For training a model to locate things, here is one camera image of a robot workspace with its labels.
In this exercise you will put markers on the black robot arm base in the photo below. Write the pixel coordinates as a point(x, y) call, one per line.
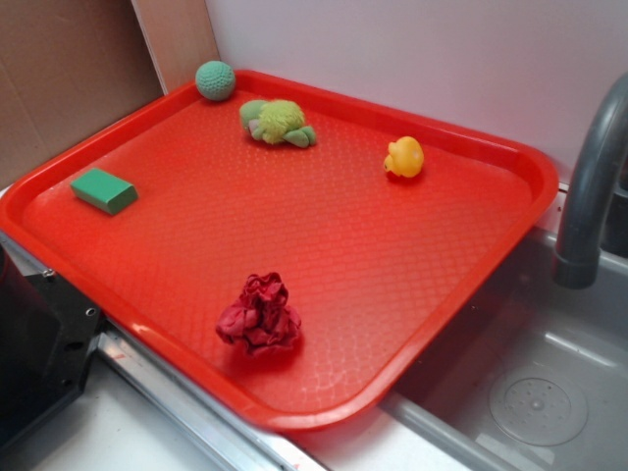
point(49, 331)

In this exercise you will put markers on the crumpled red paper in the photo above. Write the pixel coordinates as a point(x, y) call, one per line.
point(261, 319)

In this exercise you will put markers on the red plastic tray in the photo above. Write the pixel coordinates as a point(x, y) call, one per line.
point(375, 265)

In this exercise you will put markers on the yellow rubber duck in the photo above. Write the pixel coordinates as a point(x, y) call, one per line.
point(405, 158)

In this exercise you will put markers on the green plush toy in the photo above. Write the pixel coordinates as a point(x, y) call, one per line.
point(276, 122)

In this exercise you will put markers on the green crocheted ball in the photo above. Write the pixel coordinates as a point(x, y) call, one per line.
point(215, 81)

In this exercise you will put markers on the green rectangular block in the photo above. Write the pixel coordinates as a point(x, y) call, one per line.
point(104, 191)

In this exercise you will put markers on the light wooden board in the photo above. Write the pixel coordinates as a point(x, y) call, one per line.
point(179, 37)

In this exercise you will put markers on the grey plastic sink basin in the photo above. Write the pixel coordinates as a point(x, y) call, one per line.
point(528, 376)

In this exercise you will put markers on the grey toy faucet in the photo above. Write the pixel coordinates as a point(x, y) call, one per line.
point(594, 217)

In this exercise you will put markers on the brown cardboard panel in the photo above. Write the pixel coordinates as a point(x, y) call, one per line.
point(68, 70)

